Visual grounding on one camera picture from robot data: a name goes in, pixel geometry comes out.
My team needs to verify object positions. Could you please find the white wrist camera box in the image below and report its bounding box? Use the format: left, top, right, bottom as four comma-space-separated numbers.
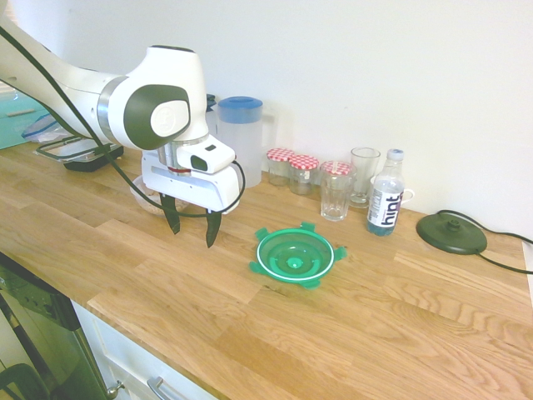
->
174, 139, 237, 174

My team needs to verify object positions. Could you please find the hint water bottle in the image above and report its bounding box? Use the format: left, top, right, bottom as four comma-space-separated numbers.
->
366, 148, 406, 238

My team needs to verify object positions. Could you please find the glass jar red checkered lid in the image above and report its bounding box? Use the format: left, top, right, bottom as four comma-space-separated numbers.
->
320, 160, 356, 188
287, 153, 321, 196
266, 147, 295, 188

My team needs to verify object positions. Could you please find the clear zip bag blue seal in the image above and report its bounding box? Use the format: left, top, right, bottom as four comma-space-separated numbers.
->
20, 114, 72, 145

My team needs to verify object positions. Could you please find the rectangular container dark green rim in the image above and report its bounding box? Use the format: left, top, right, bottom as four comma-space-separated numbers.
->
35, 135, 122, 163

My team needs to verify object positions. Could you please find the clear pitcher with blue lid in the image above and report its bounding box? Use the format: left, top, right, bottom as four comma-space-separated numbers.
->
216, 95, 264, 189

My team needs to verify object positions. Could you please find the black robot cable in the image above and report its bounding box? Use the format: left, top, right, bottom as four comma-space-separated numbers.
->
0, 25, 247, 218

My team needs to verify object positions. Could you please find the tall smooth drinking glass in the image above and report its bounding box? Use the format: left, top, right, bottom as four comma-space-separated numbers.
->
349, 147, 382, 208

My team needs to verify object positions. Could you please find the stainless steel dishwasher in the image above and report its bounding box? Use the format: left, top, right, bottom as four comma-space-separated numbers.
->
0, 252, 108, 400

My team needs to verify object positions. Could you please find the white mug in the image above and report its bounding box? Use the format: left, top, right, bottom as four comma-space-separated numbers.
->
370, 177, 416, 206

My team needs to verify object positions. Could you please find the black kettle base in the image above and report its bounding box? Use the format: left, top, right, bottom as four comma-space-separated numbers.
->
416, 210, 488, 255

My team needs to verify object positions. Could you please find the faceted drinking glass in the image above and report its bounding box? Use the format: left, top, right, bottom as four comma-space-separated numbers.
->
319, 165, 357, 223

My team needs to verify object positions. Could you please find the green round container lid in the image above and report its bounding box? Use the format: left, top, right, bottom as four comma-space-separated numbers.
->
248, 220, 349, 292

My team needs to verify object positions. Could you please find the clear plastic food bowl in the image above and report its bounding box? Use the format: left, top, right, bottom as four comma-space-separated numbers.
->
129, 176, 191, 217

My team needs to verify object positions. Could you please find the teal board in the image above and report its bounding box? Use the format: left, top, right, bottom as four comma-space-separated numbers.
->
0, 92, 57, 151

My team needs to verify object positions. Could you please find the white cabinet drawer front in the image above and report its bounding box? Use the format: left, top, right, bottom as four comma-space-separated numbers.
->
71, 298, 217, 400

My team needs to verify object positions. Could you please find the clear pitcher with dark lid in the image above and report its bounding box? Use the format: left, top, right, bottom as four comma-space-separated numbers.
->
206, 93, 220, 135

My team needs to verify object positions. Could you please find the silver drawer handle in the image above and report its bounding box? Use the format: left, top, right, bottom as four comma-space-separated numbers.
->
146, 376, 187, 400

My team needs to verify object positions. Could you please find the black kettle power cable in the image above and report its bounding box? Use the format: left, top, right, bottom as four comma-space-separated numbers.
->
436, 207, 533, 276

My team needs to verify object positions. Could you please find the black kitchen scale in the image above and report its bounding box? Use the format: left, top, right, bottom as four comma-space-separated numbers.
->
62, 145, 126, 173

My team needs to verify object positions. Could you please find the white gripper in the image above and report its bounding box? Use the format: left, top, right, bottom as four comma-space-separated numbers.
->
141, 150, 247, 250

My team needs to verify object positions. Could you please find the dark green curved bar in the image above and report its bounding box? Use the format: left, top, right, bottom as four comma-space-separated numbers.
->
0, 362, 50, 400

